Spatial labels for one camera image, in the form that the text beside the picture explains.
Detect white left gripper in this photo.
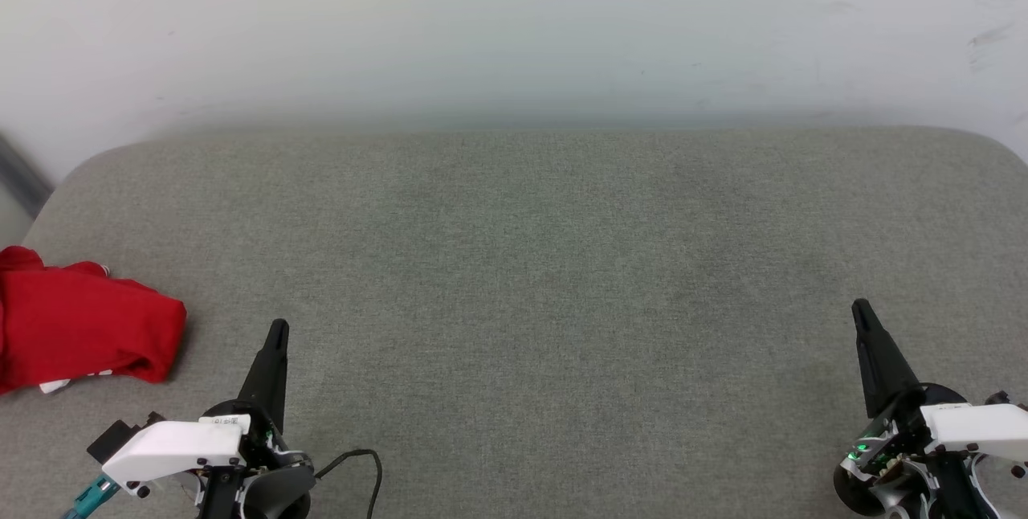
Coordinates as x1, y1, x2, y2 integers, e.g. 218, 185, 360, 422
102, 320, 316, 519

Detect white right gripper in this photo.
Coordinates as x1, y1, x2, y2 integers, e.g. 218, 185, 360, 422
851, 299, 1028, 519

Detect red basketball jersey white sleeves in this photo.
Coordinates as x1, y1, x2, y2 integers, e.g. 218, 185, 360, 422
0, 246, 188, 396

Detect grey fabric sofa seat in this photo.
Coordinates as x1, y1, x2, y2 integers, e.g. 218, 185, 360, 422
0, 127, 1028, 519

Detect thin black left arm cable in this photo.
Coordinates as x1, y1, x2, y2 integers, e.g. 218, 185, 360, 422
312, 448, 383, 519

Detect teal left camera cable plug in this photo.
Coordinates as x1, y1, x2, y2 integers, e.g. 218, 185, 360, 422
63, 474, 121, 519

